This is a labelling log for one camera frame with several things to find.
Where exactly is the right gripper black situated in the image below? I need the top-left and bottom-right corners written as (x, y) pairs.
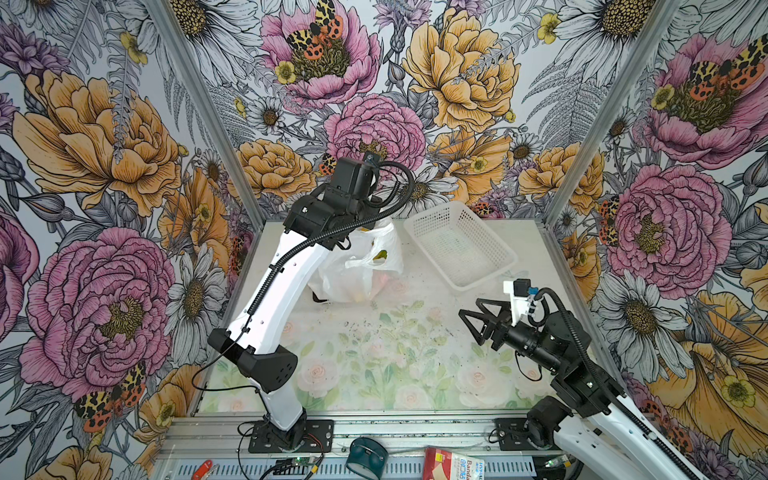
top-left (457, 302), bottom-right (563, 374)

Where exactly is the white plastic bag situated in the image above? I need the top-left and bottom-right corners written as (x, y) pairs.
top-left (308, 218), bottom-right (404, 303)

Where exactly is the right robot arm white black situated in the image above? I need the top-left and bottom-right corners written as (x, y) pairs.
top-left (458, 288), bottom-right (704, 479)

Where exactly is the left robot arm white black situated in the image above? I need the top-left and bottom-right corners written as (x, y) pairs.
top-left (208, 154), bottom-right (382, 433)

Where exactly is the white perforated plastic basket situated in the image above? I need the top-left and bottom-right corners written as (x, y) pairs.
top-left (403, 202), bottom-right (518, 292)

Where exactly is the red white cardboard box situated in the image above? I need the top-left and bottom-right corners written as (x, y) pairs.
top-left (422, 447), bottom-right (485, 480)

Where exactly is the green tape roll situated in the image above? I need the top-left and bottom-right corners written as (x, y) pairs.
top-left (345, 437), bottom-right (389, 480)

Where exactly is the green circuit board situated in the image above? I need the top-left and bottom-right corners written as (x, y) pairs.
top-left (276, 456), bottom-right (320, 471)

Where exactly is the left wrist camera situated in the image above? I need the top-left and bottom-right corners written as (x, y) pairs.
top-left (362, 152), bottom-right (382, 169)

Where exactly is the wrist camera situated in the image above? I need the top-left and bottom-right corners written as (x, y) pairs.
top-left (503, 278), bottom-right (535, 325)
top-left (362, 152), bottom-right (382, 169)

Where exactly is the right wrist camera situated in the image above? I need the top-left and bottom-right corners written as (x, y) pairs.
top-left (503, 278), bottom-right (535, 325)

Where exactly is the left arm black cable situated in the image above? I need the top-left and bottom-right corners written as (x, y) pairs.
top-left (190, 160), bottom-right (416, 394)

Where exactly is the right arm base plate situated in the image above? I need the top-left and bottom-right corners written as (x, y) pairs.
top-left (491, 417), bottom-right (538, 451)

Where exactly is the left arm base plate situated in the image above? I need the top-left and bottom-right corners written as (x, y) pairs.
top-left (247, 419), bottom-right (335, 454)

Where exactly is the aluminium corner post left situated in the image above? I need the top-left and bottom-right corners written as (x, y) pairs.
top-left (147, 1), bottom-right (266, 232)

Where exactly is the aluminium corner post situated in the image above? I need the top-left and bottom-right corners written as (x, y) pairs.
top-left (542, 0), bottom-right (681, 227)
top-left (147, 1), bottom-right (266, 232)

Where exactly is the aluminium corner post right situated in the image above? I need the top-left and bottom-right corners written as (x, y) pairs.
top-left (542, 0), bottom-right (681, 227)

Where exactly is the aluminium front rail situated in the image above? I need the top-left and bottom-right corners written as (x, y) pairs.
top-left (155, 413), bottom-right (667, 480)

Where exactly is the red handled tool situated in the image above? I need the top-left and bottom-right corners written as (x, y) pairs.
top-left (191, 460), bottom-right (214, 480)

